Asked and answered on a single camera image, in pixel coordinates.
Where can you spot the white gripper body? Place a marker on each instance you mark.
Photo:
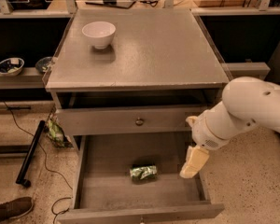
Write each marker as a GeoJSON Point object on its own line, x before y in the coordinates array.
{"type": "Point", "coordinates": [202, 132]}

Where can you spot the green soda can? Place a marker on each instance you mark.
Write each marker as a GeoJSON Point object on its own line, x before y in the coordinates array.
{"type": "Point", "coordinates": [143, 173]}

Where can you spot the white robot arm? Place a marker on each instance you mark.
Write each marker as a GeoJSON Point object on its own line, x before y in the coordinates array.
{"type": "Point", "coordinates": [246, 103]}

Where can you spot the closed grey top drawer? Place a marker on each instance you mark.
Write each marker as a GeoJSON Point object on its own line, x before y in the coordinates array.
{"type": "Point", "coordinates": [158, 119]}

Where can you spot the brass drawer knob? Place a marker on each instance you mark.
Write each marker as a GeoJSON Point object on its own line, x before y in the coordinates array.
{"type": "Point", "coordinates": [139, 122]}

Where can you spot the grey wooden drawer cabinet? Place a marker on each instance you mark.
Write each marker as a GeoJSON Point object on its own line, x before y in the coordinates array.
{"type": "Point", "coordinates": [157, 58]}

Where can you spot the open grey middle drawer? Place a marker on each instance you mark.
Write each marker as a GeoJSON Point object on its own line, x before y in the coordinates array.
{"type": "Point", "coordinates": [105, 194]}

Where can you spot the grey side shelf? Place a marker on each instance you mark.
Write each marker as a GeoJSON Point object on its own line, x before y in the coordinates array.
{"type": "Point", "coordinates": [258, 70]}

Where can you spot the white ceramic bowl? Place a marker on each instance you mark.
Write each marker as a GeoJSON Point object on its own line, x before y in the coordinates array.
{"type": "Point", "coordinates": [99, 33]}

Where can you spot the green chip bag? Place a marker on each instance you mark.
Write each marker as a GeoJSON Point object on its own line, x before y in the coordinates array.
{"type": "Point", "coordinates": [55, 133]}

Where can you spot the dark bowl on shelf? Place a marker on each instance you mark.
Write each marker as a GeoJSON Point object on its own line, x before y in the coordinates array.
{"type": "Point", "coordinates": [43, 64]}

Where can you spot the black metal bar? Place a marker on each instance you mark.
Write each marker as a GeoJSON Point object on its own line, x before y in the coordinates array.
{"type": "Point", "coordinates": [21, 180]}

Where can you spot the brown shoe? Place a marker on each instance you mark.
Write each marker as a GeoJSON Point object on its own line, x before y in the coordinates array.
{"type": "Point", "coordinates": [16, 208]}

